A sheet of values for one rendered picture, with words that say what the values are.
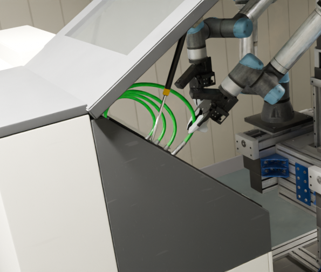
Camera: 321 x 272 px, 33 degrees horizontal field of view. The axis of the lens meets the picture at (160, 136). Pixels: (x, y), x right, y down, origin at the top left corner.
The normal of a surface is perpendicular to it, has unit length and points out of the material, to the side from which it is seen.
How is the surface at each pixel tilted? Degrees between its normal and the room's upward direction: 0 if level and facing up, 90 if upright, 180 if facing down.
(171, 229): 90
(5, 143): 90
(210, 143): 90
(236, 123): 90
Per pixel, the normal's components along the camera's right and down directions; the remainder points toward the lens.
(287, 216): -0.13, -0.93
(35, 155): 0.47, 0.26
